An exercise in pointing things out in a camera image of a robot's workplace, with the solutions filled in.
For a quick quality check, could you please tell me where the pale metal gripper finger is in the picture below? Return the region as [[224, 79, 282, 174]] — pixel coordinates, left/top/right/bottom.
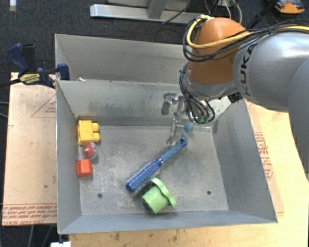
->
[[174, 120, 185, 143], [165, 124, 177, 146]]

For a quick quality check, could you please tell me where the grey metal bin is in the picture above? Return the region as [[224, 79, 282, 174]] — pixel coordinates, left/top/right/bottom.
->
[[46, 33, 286, 244]]

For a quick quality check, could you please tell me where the blue hairbrush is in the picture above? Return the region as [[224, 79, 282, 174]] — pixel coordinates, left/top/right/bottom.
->
[[125, 120, 196, 196]]

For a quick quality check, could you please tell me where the green plastic cup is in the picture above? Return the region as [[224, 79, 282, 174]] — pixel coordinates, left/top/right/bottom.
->
[[141, 176, 179, 216]]

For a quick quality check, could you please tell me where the red ball in clear dome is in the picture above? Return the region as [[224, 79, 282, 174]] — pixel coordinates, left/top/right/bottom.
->
[[80, 141, 98, 161]]

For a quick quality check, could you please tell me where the yellow toy block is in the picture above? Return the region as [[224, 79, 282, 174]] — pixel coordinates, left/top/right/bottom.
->
[[76, 119, 102, 146]]

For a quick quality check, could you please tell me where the orange-red cube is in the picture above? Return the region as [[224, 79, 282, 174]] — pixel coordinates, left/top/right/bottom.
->
[[75, 159, 94, 178]]

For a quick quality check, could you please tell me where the brown cardboard board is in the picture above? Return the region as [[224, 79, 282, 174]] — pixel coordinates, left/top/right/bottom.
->
[[1, 72, 291, 239]]

